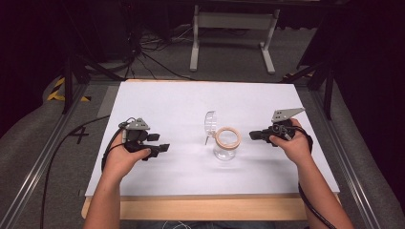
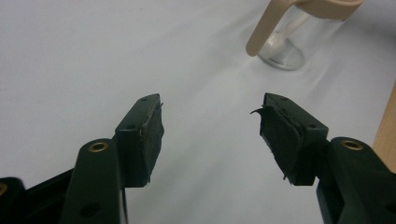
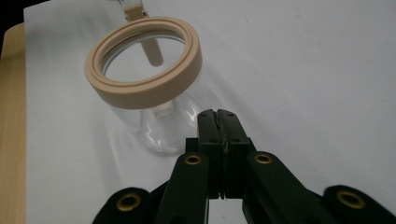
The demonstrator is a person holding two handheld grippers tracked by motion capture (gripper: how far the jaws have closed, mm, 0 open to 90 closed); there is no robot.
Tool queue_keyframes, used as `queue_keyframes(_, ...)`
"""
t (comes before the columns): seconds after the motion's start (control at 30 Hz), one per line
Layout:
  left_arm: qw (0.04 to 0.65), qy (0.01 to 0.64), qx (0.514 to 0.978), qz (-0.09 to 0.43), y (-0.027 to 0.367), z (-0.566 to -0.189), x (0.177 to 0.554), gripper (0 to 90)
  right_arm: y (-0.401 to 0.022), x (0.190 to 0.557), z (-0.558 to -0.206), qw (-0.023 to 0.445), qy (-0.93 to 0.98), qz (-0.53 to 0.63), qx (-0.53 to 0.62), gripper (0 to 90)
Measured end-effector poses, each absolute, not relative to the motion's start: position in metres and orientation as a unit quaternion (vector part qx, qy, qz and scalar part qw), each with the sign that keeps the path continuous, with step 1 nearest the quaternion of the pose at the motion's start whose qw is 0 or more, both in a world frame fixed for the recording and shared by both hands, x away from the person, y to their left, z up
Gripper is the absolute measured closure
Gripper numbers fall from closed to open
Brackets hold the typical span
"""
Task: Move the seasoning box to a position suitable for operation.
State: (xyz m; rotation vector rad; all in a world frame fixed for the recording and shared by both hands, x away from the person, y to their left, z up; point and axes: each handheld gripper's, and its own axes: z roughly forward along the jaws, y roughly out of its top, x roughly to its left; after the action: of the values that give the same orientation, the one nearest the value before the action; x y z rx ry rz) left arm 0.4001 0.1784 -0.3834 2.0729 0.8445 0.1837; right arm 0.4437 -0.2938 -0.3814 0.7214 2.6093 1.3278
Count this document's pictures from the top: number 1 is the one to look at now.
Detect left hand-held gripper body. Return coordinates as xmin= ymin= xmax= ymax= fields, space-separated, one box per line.
xmin=121 ymin=117 xmax=151 ymax=154

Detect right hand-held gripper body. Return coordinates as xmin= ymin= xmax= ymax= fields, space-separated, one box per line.
xmin=268 ymin=107 xmax=306 ymax=143

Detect clear glass jar hinged lid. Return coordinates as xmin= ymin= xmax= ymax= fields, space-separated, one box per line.
xmin=203 ymin=110 xmax=243 ymax=162

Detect person's right hand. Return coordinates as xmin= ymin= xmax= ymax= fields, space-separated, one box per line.
xmin=268 ymin=117 xmax=314 ymax=167

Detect person's left hand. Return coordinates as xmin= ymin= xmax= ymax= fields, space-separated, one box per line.
xmin=104 ymin=132 xmax=153 ymax=179

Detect black metal stand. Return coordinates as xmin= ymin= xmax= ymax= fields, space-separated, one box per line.
xmin=280 ymin=58 xmax=336 ymax=121
xmin=60 ymin=52 xmax=126 ymax=115

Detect yellow black hazard tape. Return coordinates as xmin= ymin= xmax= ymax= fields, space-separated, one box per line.
xmin=46 ymin=76 xmax=93 ymax=103

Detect aluminium floor rail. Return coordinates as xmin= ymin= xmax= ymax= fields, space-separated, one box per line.
xmin=0 ymin=81 xmax=91 ymax=229
xmin=309 ymin=88 xmax=383 ymax=229

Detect thin white cord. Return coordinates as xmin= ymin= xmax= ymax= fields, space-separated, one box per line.
xmin=161 ymin=220 xmax=193 ymax=229

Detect bundle of black floor cables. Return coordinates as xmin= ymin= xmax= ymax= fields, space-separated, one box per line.
xmin=125 ymin=22 xmax=199 ymax=82

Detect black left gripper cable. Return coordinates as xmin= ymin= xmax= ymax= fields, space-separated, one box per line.
xmin=39 ymin=114 xmax=137 ymax=229

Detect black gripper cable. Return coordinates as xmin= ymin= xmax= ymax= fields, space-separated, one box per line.
xmin=273 ymin=123 xmax=338 ymax=229
xmin=39 ymin=114 xmax=137 ymax=229

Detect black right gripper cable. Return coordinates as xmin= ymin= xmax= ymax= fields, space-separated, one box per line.
xmin=273 ymin=123 xmax=338 ymax=229

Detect white metal table frame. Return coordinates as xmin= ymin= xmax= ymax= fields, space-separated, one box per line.
xmin=189 ymin=4 xmax=281 ymax=75

